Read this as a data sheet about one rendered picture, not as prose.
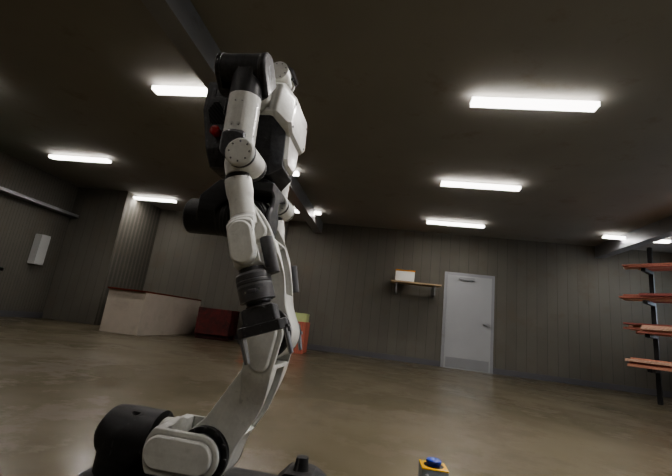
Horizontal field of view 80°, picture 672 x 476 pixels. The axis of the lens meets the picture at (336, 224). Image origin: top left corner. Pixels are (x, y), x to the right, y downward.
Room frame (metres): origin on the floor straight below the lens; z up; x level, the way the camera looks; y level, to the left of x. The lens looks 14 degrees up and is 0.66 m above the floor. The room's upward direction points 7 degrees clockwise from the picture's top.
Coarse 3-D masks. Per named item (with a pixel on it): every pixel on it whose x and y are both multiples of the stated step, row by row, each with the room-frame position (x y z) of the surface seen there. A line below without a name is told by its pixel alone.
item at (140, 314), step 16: (112, 288) 7.84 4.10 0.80; (112, 304) 7.89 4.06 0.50; (128, 304) 7.84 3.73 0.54; (144, 304) 7.82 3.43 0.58; (160, 304) 8.36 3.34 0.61; (176, 304) 8.98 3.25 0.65; (192, 304) 9.70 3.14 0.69; (112, 320) 7.88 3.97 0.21; (128, 320) 7.83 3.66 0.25; (144, 320) 7.94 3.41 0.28; (160, 320) 8.49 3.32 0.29; (176, 320) 9.13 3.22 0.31; (192, 320) 9.86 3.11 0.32
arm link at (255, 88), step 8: (224, 56) 0.98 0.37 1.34; (232, 56) 0.98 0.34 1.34; (240, 56) 0.97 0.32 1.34; (248, 56) 0.97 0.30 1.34; (256, 56) 0.97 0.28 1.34; (224, 64) 0.98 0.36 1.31; (232, 64) 0.98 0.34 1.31; (240, 64) 0.97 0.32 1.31; (248, 64) 0.97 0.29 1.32; (256, 64) 0.97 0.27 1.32; (224, 72) 0.99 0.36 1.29; (232, 72) 0.99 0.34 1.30; (240, 72) 0.97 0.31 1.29; (248, 72) 0.97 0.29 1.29; (256, 72) 0.98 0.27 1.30; (224, 80) 1.01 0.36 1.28; (232, 80) 0.99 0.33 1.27; (240, 80) 0.97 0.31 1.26; (248, 80) 0.97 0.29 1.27; (256, 80) 0.98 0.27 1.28; (232, 88) 0.98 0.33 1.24; (240, 88) 0.97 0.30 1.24; (248, 88) 0.97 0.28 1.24; (256, 88) 0.98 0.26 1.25
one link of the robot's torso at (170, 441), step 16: (176, 416) 1.25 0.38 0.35; (192, 416) 1.31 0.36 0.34; (160, 432) 1.16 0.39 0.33; (176, 432) 1.15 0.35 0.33; (192, 432) 1.16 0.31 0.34; (144, 448) 1.15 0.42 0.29; (160, 448) 1.15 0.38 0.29; (176, 448) 1.14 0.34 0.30; (192, 448) 1.14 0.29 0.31; (208, 448) 1.13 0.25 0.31; (144, 464) 1.16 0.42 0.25; (160, 464) 1.15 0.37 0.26; (176, 464) 1.14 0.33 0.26; (192, 464) 1.13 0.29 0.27; (208, 464) 1.13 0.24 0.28
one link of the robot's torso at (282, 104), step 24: (216, 96) 1.16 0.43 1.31; (288, 96) 1.11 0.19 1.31; (216, 120) 1.15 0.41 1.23; (264, 120) 1.10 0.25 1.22; (288, 120) 1.11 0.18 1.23; (216, 144) 1.15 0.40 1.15; (264, 144) 1.12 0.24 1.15; (288, 144) 1.16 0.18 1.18; (216, 168) 1.18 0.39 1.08; (288, 168) 1.20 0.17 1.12
